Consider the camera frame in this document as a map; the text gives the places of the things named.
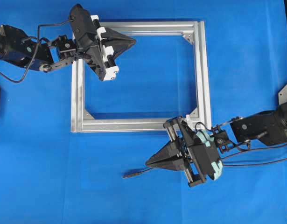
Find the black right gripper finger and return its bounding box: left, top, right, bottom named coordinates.
left=145, top=158, right=186, bottom=171
left=145, top=141, right=184, bottom=165

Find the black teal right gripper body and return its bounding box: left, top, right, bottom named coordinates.
left=163, top=117, right=223, bottom=187

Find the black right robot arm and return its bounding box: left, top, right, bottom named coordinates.
left=145, top=102, right=287, bottom=187

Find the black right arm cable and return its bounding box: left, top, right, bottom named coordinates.
left=194, top=121, right=287, bottom=168

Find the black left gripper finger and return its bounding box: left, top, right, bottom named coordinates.
left=103, top=27, right=136, bottom=48
left=112, top=43, right=135, bottom=60

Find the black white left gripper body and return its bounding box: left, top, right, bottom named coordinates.
left=69, top=4, right=119, bottom=81

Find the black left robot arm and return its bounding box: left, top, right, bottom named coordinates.
left=0, top=4, right=136, bottom=81

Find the grey right base plate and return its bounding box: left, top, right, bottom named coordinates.
left=278, top=84, right=287, bottom=105

